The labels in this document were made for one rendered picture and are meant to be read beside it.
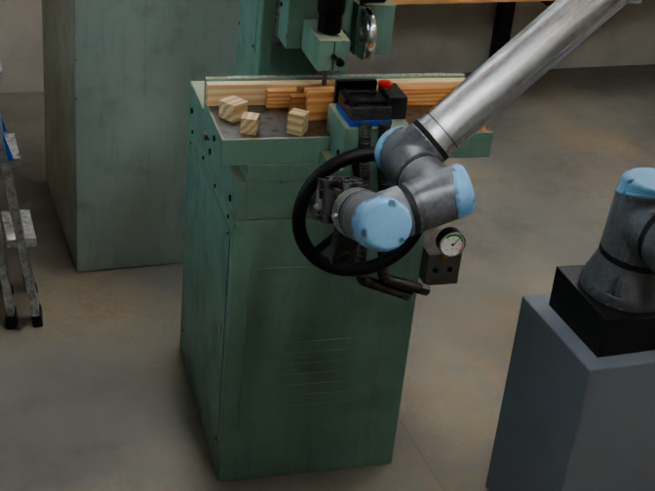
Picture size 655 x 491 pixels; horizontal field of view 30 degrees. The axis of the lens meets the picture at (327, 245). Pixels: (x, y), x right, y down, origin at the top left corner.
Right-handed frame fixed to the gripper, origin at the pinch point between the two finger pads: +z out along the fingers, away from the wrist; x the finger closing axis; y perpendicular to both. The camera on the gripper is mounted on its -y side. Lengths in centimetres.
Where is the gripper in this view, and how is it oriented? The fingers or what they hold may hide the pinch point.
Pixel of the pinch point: (323, 208)
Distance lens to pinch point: 235.6
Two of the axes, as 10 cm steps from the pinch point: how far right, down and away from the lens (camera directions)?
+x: -9.6, 0.5, -2.7
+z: -2.8, -1.6, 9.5
